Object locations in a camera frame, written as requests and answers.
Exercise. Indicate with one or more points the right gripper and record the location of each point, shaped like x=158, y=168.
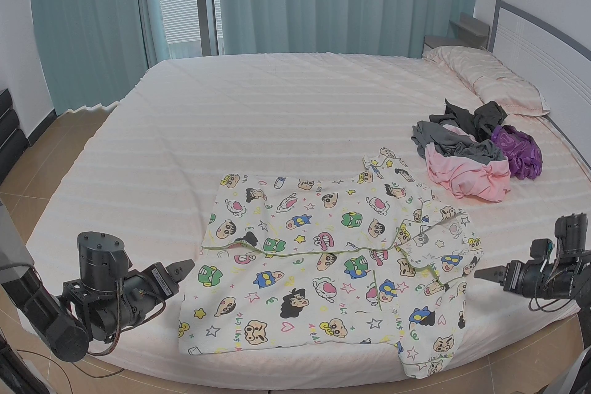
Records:
x=528, y=279

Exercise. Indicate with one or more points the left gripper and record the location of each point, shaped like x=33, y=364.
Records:
x=147, y=290

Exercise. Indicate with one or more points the white printed pyjama top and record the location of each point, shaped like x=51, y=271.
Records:
x=323, y=272

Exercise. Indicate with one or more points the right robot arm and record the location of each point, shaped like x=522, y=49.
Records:
x=572, y=233

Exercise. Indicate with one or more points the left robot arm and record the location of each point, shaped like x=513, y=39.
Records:
x=99, y=258

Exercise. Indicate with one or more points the pink garment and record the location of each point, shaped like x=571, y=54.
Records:
x=466, y=179

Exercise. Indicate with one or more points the grey garment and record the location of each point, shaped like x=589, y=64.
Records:
x=475, y=152

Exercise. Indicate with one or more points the purple garment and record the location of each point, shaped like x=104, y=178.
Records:
x=519, y=152

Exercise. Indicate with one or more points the black garment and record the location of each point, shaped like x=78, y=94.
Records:
x=489, y=115

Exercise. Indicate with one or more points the bed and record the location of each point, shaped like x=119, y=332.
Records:
x=277, y=106

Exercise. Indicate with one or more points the cream pillow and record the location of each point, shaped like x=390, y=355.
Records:
x=489, y=76

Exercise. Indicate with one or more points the grey bedside table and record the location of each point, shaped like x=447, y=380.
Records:
x=468, y=25

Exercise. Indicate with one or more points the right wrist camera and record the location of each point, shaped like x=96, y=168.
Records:
x=540, y=249

